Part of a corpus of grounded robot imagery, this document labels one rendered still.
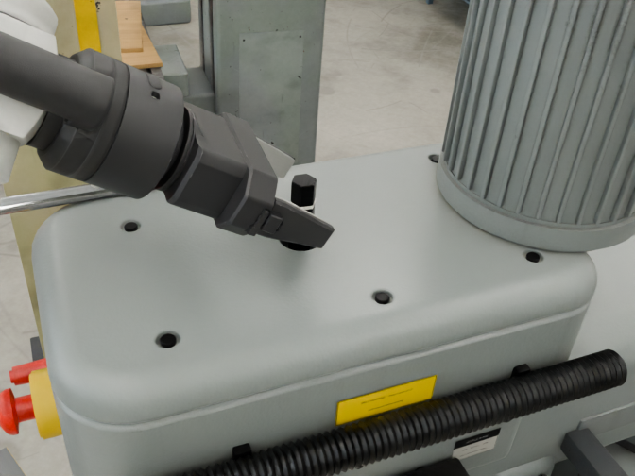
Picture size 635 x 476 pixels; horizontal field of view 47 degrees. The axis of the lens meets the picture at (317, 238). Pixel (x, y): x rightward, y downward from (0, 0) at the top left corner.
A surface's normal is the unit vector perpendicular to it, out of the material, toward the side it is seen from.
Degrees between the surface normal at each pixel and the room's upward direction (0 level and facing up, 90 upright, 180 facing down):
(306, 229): 90
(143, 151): 80
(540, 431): 90
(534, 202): 90
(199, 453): 90
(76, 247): 0
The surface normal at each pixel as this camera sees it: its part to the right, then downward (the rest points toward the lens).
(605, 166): 0.14, 0.60
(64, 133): -0.33, 0.22
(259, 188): 0.60, -0.12
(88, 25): 0.37, 0.58
